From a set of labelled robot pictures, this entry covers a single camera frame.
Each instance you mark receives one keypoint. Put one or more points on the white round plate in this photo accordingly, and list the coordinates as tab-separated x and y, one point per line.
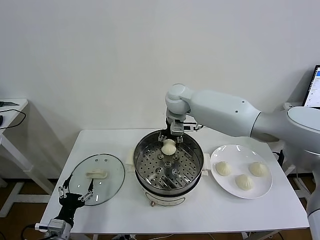
255	191

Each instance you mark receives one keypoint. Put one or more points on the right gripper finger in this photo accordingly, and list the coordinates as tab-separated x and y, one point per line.
162	137
179	140

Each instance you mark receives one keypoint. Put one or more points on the black computer mouse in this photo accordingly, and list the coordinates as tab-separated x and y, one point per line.
1	120

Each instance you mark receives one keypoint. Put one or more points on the grey open laptop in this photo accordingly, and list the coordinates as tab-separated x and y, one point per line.
315	87

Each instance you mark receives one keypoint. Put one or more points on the white laptop side table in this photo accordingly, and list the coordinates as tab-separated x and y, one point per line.
287	106

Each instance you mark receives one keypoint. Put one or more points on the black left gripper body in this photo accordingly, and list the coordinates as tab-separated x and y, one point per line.
70	202

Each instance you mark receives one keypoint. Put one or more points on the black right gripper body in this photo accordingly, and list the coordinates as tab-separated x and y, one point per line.
168	127

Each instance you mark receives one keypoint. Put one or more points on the white steamed baozi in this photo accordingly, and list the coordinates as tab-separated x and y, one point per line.
258	170
223	169
168	150
244	182

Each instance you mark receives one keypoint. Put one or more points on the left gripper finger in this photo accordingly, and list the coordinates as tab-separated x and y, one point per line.
62	191
89	191

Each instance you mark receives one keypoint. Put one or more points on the green and black tool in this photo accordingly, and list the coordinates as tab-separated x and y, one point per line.
8	103

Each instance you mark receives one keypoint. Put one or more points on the stainless steel steamer basket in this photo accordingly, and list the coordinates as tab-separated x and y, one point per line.
150	160

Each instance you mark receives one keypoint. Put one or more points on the round glass pot lid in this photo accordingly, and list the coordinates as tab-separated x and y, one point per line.
112	166

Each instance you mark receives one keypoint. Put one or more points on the white electric cooking pot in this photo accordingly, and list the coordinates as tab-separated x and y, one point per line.
165	200

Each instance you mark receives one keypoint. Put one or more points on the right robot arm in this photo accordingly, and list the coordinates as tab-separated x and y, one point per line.
225	112

